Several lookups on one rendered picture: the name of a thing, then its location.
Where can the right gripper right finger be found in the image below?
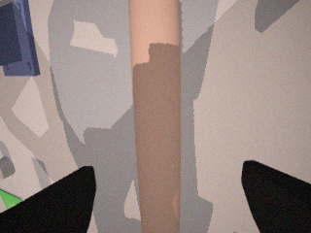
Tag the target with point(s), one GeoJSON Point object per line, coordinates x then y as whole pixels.
{"type": "Point", "coordinates": [279, 203]}

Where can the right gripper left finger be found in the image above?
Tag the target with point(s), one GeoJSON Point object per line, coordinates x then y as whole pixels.
{"type": "Point", "coordinates": [63, 207]}

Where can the long tan rail with center flange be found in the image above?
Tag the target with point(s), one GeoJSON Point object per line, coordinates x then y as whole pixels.
{"type": "Point", "coordinates": [154, 31]}

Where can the grey cylinder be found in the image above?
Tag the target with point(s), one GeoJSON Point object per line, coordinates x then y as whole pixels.
{"type": "Point", "coordinates": [7, 167]}

